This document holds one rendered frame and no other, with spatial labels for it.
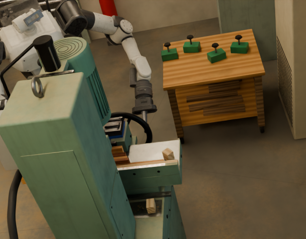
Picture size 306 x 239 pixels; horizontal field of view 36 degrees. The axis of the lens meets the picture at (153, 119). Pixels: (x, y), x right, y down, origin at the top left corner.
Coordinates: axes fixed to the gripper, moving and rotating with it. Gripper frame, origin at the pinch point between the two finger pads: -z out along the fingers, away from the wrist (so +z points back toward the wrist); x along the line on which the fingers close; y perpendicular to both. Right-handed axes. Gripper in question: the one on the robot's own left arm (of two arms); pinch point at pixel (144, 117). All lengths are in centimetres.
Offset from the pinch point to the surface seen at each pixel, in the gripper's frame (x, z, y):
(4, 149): 21, -40, 89
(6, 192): 126, -6, -89
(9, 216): 22, -59, 83
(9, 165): 23, -43, 83
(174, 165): -19, -35, 31
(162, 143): -11.6, -20.5, 17.8
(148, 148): -5.7, -22.1, 18.9
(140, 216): -2, -52, 25
